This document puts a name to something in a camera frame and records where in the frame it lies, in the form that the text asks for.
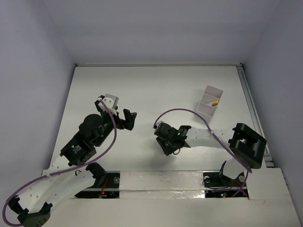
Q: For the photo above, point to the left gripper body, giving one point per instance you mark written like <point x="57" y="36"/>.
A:
<point x="119" y="120"/>

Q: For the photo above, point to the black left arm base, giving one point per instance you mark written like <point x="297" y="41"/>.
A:
<point x="109" y="189"/>

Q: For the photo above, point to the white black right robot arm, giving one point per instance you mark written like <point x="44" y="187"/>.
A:
<point x="245" y="146"/>

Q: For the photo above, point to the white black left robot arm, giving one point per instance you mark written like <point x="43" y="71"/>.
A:
<point x="74" y="170"/>

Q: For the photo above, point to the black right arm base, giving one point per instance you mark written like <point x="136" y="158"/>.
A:
<point x="216" y="180"/>

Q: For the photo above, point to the white divided desk organizer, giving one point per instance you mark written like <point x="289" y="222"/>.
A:
<point x="209" y="101"/>

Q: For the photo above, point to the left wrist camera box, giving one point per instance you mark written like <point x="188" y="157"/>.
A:
<point x="110" y="101"/>

